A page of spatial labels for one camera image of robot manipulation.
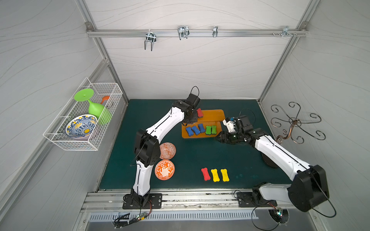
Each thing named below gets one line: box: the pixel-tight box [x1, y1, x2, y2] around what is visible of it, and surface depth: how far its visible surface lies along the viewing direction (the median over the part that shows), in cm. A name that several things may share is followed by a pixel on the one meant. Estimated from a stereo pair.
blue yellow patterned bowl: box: [65, 114, 98, 140], surface depth 63 cm
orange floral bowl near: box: [154, 159, 175, 181], surface depth 84 cm
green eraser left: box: [205, 125, 212, 135], surface depth 101 cm
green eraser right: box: [211, 125, 217, 136], surface depth 101 cm
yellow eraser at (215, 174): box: [211, 168, 221, 182], surface depth 82 cm
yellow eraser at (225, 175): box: [220, 168, 230, 182], surface depth 82 cm
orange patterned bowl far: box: [159, 141, 177, 160], surface depth 92 cm
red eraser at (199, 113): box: [196, 107, 204, 118], surface depth 94 cm
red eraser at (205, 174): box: [201, 167, 211, 181], surface depth 83 cm
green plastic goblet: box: [74, 88, 112, 126], surface depth 64 cm
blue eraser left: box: [185, 127, 194, 137], surface depth 100 cm
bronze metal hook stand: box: [270, 102, 326, 145], surface depth 70 cm
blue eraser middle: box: [191, 125, 201, 136], surface depth 101 cm
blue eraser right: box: [198, 123, 206, 134], surface depth 103 cm
